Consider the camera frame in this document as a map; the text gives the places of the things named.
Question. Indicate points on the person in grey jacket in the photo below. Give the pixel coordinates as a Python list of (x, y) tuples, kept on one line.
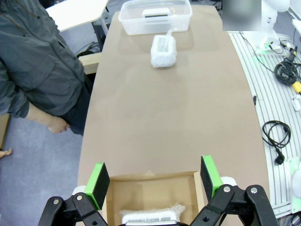
[(35, 58)]

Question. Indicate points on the yellow connector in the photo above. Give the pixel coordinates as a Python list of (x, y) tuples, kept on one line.
[(297, 87)]

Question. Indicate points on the light wooden box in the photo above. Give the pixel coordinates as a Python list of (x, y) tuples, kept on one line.
[(90, 62)]

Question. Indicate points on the white unwrapped clock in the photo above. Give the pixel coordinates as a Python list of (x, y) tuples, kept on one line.
[(155, 11)]

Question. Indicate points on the brown cardboard panel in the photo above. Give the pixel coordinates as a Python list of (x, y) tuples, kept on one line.
[(3, 131)]

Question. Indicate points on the clear plastic container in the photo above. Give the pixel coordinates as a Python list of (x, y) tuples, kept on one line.
[(131, 23)]

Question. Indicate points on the bubble white clock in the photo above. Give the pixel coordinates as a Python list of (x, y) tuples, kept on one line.
[(150, 213), (163, 56)]

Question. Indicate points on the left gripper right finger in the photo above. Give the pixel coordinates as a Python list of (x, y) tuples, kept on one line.
[(211, 179)]

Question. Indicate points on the open brown cardboard box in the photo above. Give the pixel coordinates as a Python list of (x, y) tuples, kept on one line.
[(150, 190)]

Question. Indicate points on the person's right hand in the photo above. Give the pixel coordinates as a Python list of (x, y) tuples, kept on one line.
[(57, 124)]

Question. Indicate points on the small white adapter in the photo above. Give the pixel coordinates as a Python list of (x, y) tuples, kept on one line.
[(296, 103)]

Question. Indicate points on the person's right forearm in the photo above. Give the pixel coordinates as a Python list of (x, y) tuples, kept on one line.
[(37, 115)]

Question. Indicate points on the white table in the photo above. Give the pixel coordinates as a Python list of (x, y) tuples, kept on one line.
[(75, 11)]

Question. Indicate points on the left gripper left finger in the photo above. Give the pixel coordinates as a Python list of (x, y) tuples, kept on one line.
[(96, 186)]

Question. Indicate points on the ribbed white platform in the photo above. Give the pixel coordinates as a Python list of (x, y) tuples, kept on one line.
[(270, 106)]

